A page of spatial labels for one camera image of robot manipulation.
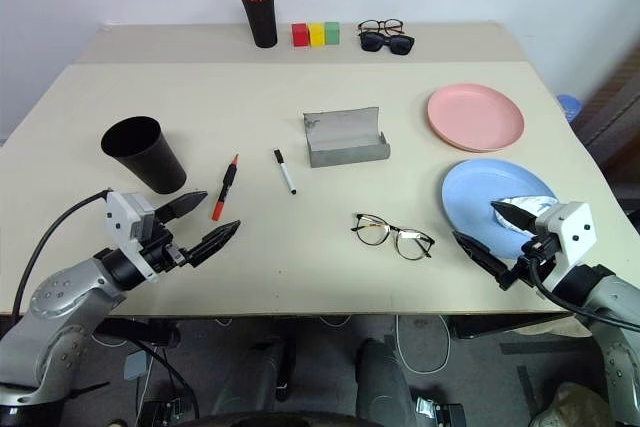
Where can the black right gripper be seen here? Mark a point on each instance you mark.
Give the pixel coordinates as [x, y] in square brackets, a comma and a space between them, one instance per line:
[535, 259]

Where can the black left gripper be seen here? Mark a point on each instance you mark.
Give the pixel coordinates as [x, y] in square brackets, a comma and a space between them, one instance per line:
[162, 252]

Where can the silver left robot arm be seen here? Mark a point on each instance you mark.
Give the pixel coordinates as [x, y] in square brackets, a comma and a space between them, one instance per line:
[65, 297]

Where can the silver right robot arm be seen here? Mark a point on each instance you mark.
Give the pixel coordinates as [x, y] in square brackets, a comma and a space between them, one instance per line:
[612, 307]

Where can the orange and black marker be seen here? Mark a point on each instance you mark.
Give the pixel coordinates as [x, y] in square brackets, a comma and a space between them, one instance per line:
[225, 187]

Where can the blue plate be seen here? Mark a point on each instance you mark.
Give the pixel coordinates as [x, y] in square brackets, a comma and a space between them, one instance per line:
[475, 197]

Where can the crumpled white tissue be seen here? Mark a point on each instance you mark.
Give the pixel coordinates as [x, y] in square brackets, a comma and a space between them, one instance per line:
[535, 203]

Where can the empty black cup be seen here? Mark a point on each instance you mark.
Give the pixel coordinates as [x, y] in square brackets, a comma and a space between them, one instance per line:
[150, 159]

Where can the white marker with black cap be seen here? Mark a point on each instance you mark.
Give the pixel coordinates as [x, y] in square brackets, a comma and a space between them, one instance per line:
[285, 172]

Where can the pink plate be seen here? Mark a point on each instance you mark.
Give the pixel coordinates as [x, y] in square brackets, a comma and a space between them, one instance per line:
[475, 117]

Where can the blue water bottle cap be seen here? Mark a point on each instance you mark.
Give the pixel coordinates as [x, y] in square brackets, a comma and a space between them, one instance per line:
[569, 107]

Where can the small grey floor box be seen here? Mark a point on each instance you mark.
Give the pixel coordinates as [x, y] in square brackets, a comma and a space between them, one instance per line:
[136, 366]

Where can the dark rounded grey shape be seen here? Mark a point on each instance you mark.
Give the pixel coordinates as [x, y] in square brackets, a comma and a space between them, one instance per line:
[380, 382]
[250, 377]

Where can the open grey glasses case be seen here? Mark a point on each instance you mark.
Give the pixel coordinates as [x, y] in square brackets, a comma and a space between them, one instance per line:
[345, 139]

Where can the brown wooden furniture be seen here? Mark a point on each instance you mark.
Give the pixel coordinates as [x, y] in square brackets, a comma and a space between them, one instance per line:
[620, 117]

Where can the beige shoe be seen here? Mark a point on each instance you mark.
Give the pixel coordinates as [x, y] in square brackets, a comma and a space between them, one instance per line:
[575, 404]

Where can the black pen holder cup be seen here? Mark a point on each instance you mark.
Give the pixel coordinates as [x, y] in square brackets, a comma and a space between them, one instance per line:
[262, 22]

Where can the red block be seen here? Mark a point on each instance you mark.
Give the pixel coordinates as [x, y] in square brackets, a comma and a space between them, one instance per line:
[300, 36]

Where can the black sunglasses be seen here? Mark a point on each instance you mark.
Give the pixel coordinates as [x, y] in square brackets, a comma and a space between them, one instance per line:
[397, 44]

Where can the yellow block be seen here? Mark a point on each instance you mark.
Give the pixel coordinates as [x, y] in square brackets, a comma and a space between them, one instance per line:
[317, 36]

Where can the green block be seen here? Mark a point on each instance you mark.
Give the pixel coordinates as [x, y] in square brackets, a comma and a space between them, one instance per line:
[332, 34]

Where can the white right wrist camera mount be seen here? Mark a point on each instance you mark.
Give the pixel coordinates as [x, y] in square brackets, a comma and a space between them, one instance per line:
[570, 227]

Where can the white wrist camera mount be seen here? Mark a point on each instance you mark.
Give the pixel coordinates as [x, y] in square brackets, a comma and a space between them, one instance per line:
[120, 217]
[570, 227]

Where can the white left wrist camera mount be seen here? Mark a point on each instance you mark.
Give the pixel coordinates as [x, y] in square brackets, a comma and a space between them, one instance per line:
[120, 217]

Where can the thin black frame glasses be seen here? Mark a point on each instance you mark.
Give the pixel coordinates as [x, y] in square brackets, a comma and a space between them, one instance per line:
[400, 233]

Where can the brown frame glasses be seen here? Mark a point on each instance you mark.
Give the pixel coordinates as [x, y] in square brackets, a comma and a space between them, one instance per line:
[385, 22]

